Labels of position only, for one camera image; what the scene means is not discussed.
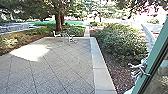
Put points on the low green hedge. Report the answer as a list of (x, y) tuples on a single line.
[(75, 31)]

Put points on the green shrub bed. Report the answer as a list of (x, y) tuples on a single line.
[(123, 41)]

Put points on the metal garden bench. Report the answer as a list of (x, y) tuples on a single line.
[(56, 34)]

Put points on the green framed glass door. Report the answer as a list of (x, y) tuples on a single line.
[(153, 66)]

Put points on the brown tree trunk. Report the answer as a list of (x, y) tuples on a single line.
[(59, 21)]

